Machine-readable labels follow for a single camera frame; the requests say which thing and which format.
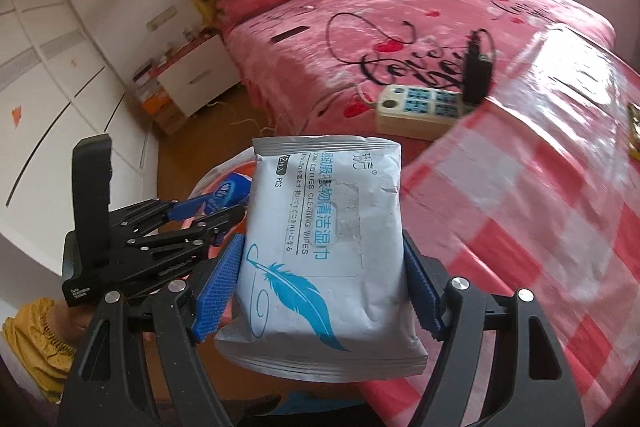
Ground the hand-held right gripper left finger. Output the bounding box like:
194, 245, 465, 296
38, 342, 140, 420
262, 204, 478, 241
57, 233, 247, 427

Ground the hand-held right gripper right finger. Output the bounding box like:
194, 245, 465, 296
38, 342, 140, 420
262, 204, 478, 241
401, 229, 586, 427

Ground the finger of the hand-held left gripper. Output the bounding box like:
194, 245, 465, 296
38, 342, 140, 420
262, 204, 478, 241
106, 193, 222, 241
121, 205, 248, 294

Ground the small blue white packet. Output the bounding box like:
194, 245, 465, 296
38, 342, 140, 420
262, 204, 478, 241
207, 173, 252, 214

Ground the grey wet wipes packet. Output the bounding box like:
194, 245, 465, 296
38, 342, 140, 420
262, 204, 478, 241
214, 135, 429, 381

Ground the person's left forearm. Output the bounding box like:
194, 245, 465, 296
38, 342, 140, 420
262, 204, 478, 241
2, 297, 96, 404

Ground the orange box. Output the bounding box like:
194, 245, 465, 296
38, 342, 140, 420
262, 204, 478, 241
139, 93, 187, 136

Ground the red checked tablecloth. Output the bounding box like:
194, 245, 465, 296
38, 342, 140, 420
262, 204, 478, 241
360, 24, 640, 427

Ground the stack of books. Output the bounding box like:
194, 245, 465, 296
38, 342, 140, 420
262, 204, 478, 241
131, 61, 162, 102

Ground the white nightstand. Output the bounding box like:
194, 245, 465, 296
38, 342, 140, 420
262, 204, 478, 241
156, 31, 242, 118

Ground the white built-in wardrobe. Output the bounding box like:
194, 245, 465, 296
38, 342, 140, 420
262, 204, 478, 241
0, 0, 162, 210

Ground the beige power strip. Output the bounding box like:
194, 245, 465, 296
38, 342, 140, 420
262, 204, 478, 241
375, 83, 477, 141

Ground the flat black device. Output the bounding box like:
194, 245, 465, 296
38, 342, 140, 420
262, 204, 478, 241
269, 25, 312, 44

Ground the black charger adapter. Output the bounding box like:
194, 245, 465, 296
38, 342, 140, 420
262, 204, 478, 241
461, 28, 497, 106

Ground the yellow green snack packet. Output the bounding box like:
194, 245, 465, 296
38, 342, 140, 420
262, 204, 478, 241
625, 102, 640, 158

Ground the pink bed with cover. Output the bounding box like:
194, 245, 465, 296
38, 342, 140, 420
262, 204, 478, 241
220, 0, 617, 160

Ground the wall socket panel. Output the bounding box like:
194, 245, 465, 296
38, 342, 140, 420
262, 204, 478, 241
146, 6, 179, 32

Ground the white power cable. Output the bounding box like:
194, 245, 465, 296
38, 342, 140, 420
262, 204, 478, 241
354, 83, 382, 108

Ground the black cable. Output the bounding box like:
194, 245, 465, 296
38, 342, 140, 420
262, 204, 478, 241
470, 27, 501, 72

